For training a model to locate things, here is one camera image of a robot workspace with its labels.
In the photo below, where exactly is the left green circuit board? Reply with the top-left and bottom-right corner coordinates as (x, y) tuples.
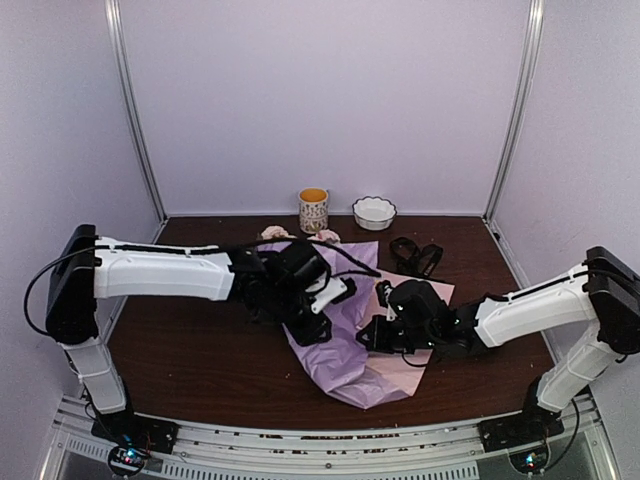
(107, 446), (149, 476)

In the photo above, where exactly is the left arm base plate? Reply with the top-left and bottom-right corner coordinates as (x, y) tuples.
(91, 416), (179, 454)

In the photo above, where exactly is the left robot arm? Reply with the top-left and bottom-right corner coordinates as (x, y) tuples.
(45, 225), (347, 444)

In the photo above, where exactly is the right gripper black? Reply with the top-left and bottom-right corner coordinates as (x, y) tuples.
(358, 314), (438, 354)

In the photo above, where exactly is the aluminium frame post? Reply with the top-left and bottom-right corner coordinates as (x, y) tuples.
(105, 0), (168, 223)
(483, 0), (545, 225)

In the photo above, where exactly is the pale pink rose stem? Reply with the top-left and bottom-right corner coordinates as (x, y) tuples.
(259, 225), (294, 240)

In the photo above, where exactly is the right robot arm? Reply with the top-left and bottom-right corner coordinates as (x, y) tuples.
(356, 246), (639, 442)

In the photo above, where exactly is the left aluminium frame post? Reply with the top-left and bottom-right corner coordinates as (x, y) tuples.
(105, 0), (168, 223)

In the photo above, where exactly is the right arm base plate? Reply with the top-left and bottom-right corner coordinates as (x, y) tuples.
(478, 412), (565, 453)

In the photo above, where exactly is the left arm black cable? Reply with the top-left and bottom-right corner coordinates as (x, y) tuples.
(22, 238), (384, 341)

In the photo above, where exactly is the green circuit board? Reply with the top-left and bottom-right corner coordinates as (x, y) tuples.
(509, 447), (550, 475)
(107, 446), (149, 476)

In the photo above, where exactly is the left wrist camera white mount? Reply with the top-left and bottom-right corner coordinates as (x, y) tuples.
(305, 276), (357, 314)

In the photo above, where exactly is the black printed ribbon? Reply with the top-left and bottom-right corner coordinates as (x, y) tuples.
(389, 237), (444, 279)

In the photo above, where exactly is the front aluminium rail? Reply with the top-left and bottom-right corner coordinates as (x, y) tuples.
(47, 399), (609, 480)

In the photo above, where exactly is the purple wrapping paper sheet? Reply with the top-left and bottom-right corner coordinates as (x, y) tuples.
(255, 240), (456, 411)

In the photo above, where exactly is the pink carnation stem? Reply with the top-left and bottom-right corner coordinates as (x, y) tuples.
(309, 229), (341, 244)

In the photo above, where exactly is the patterned cup with orange inside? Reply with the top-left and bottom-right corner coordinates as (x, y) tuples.
(298, 188), (329, 235)

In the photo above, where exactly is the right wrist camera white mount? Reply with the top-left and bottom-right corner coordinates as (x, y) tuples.
(375, 280), (397, 322)

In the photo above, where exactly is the right aluminium frame post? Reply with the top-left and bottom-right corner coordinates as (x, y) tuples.
(483, 0), (545, 225)

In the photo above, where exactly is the right green circuit board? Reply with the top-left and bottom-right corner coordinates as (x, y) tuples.
(509, 447), (550, 475)

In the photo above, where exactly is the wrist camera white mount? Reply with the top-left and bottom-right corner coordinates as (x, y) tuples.
(375, 280), (397, 322)
(305, 276), (357, 314)

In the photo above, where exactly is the white scalloped bowl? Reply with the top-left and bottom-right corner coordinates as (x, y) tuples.
(352, 196), (397, 232)

